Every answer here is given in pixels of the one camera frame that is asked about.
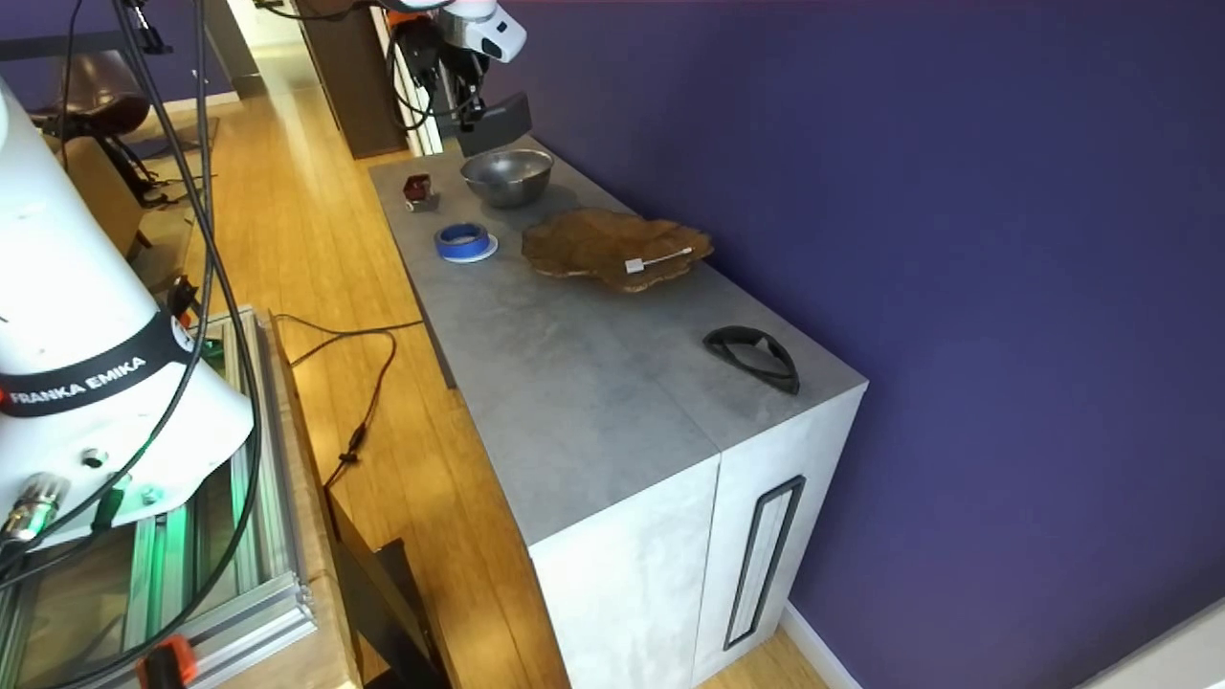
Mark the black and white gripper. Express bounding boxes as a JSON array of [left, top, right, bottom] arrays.
[[386, 0, 530, 125]]

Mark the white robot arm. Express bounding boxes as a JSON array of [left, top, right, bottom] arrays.
[[0, 83, 257, 551]]

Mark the silver metal bowl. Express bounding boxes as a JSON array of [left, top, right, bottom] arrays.
[[464, 148, 553, 210]]

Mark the small dark red object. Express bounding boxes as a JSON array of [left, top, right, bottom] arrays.
[[404, 175, 439, 210]]

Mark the blue tape roll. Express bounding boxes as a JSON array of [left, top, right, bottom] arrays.
[[434, 223, 499, 263]]

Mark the brown wooden tray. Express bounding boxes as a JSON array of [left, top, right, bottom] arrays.
[[522, 210, 714, 296]]

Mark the small white marker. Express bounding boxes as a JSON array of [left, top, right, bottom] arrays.
[[622, 247, 692, 277]]

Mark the dark round chair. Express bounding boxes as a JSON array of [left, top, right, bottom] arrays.
[[30, 51, 165, 205]]

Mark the grey concrete cabinet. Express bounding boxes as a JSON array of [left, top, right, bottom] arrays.
[[371, 154, 864, 689]]

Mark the black floor cable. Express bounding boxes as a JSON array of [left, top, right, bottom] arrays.
[[274, 309, 431, 495]]

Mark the black curved handle object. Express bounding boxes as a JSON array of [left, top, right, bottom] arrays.
[[706, 325, 799, 393]]

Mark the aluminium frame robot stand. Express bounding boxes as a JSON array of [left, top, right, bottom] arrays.
[[0, 309, 318, 689]]

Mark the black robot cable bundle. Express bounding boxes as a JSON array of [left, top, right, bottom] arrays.
[[0, 0, 263, 689]]

